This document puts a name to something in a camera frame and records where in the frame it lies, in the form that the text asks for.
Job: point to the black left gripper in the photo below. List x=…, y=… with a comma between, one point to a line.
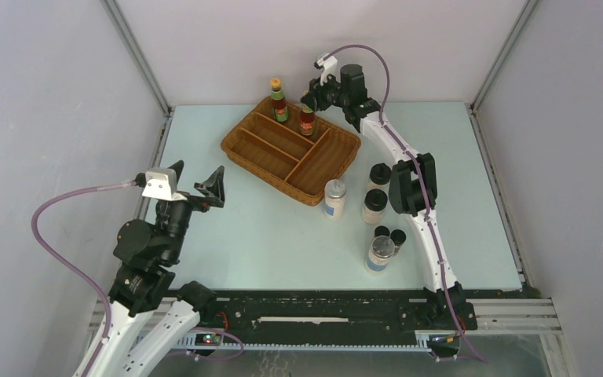
x=214, y=188

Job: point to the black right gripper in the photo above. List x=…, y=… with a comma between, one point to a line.
x=316, y=96

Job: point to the red sauce bottle yellow cap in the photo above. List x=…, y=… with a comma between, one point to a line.
x=278, y=101

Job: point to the clear-lid white spice jar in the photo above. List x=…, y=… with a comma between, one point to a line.
x=334, y=199

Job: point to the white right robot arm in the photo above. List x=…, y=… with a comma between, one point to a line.
x=413, y=183

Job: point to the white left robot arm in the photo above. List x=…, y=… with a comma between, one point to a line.
x=146, y=252

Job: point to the brown wicker divided tray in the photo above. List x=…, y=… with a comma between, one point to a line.
x=296, y=165

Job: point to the black-cap spice bottle far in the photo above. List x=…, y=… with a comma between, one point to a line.
x=379, y=177

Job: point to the black-cap spice bottle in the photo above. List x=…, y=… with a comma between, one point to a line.
x=375, y=203
x=379, y=177

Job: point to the black-cap spice bottle near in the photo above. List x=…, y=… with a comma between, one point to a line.
x=375, y=203

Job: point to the small black-cap bottle left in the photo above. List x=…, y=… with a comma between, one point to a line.
x=381, y=230

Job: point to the small black-cap bottle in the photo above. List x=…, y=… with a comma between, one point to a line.
x=381, y=230
x=399, y=237

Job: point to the small black-cap bottle right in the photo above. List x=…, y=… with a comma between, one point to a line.
x=399, y=237

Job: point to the clear-lid blue-label spice jar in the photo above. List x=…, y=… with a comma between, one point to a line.
x=379, y=254

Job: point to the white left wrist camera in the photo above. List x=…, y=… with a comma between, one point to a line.
x=161, y=184

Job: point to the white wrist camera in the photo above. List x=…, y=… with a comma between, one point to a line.
x=161, y=184
x=326, y=64

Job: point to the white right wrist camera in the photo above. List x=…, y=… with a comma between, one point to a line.
x=326, y=64

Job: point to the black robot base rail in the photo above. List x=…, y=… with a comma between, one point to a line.
x=337, y=318

